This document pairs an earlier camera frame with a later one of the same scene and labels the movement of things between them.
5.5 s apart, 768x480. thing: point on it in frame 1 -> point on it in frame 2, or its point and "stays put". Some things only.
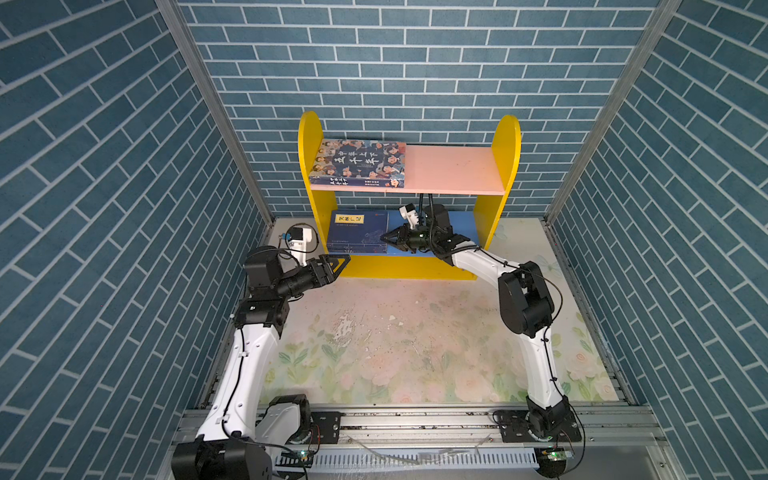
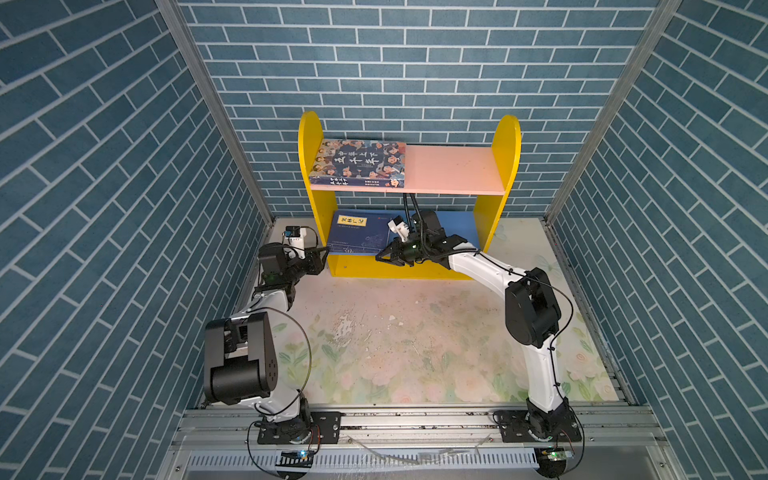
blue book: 358,231 stays put
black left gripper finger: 335,262 -> 315,252
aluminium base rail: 617,444 stays put
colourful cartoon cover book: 358,163 stays put
